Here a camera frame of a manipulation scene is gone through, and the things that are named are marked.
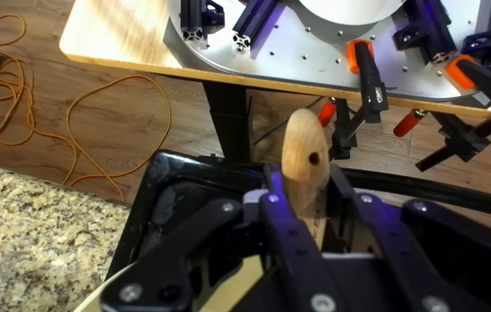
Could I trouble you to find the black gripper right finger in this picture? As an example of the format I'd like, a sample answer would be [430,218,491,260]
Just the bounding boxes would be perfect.
[328,166,491,312]

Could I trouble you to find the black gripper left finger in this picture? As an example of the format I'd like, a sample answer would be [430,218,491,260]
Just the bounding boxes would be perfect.
[259,164,344,312]

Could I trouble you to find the wooden spoon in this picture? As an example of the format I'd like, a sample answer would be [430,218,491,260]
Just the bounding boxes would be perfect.
[281,109,330,246]

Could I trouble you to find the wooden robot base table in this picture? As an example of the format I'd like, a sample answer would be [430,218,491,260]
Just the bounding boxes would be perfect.
[59,0,491,116]

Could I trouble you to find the black electric stove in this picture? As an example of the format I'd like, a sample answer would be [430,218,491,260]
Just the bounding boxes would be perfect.
[104,150,491,312]

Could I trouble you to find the orange black clamp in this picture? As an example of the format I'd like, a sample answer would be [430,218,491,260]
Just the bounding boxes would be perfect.
[345,39,389,123]

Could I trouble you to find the aluminium mounting plate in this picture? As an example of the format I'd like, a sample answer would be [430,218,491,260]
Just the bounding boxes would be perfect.
[163,0,491,100]

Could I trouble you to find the white pot with handles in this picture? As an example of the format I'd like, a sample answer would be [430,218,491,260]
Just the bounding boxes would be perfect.
[73,265,132,312]

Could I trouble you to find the orange extension cord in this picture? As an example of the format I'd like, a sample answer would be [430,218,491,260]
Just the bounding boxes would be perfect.
[0,13,174,197]

